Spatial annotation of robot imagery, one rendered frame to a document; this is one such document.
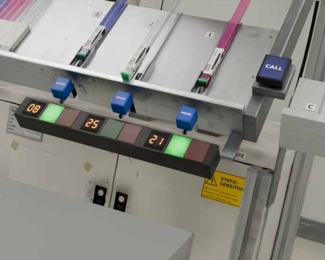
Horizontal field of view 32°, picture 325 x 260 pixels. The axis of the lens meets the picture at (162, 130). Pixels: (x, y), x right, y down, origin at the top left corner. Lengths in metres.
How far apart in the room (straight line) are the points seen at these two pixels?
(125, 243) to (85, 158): 0.75
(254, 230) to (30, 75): 0.46
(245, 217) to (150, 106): 0.23
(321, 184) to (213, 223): 1.66
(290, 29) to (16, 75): 0.47
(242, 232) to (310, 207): 1.99
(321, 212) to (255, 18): 0.98
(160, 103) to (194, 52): 0.12
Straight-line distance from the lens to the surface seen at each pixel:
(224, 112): 0.86
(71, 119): 0.92
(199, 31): 1.00
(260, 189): 0.87
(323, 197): 2.86
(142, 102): 0.92
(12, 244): 0.55
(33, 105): 0.96
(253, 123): 0.86
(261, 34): 0.99
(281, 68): 0.86
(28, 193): 0.70
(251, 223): 0.90
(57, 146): 1.36
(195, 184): 1.22
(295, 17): 1.00
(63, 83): 0.95
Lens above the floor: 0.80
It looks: 9 degrees down
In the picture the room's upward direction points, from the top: 11 degrees clockwise
